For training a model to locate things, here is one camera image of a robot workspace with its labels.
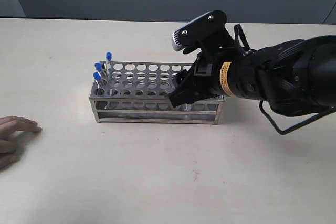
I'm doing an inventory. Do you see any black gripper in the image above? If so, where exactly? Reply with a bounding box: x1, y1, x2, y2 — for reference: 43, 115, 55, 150
167, 53, 263, 108

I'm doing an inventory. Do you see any blue capped tube back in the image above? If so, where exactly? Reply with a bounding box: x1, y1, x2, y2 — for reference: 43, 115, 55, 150
105, 52, 112, 77

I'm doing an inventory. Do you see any blue capped tube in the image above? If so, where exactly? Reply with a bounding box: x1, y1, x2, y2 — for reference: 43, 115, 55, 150
94, 62, 106, 78
93, 72, 104, 88
105, 52, 112, 77
184, 104, 192, 111

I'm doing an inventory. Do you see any blue capped tube front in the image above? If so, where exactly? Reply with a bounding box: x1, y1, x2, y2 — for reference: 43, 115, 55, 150
184, 104, 192, 111

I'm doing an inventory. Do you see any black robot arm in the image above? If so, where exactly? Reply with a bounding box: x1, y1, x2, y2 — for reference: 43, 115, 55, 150
167, 35, 335, 116

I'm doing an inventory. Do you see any stainless steel test tube rack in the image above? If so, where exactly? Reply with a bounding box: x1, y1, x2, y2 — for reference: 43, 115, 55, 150
89, 61, 224, 124

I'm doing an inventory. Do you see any bare human hand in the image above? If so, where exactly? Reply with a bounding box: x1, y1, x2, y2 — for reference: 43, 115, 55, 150
1, 116, 42, 170

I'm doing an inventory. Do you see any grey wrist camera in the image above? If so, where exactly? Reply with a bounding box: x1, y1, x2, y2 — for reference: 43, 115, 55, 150
172, 10, 237, 55

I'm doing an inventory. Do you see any black cable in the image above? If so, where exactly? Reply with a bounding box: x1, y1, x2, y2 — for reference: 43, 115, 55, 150
258, 100, 336, 136

